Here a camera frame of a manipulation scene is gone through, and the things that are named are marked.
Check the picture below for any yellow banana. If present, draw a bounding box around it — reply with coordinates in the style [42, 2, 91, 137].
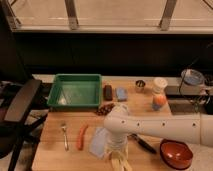
[111, 151, 132, 171]

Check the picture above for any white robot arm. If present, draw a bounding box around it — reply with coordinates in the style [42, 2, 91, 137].
[103, 104, 213, 151]

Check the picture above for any green plastic tray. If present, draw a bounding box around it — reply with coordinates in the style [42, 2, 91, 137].
[47, 74, 102, 109]

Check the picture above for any dark brown block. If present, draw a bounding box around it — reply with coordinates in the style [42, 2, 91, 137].
[104, 85, 113, 101]

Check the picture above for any blue sponge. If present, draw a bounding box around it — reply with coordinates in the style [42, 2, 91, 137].
[116, 87, 127, 101]

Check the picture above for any bunch of dark grapes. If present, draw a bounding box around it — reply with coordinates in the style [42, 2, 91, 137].
[96, 103, 115, 116]

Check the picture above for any small metal cup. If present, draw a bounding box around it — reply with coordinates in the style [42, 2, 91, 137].
[135, 80, 146, 93]

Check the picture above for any white capped bottle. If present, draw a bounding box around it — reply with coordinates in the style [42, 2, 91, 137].
[152, 77, 168, 111]

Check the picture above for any metal fork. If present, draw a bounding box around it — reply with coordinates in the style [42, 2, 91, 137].
[61, 123, 69, 151]

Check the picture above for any orange carrot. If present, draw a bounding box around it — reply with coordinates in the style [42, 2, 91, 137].
[76, 124, 88, 150]

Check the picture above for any grey folded cloth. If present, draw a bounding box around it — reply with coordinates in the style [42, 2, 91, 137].
[89, 127, 107, 159]

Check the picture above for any round blue grey lid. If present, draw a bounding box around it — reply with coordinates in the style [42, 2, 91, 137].
[181, 69, 205, 86]

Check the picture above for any black office chair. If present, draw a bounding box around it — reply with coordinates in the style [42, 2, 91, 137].
[0, 79, 47, 171]

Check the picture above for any red bowl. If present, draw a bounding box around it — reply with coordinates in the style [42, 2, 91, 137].
[160, 139, 193, 170]

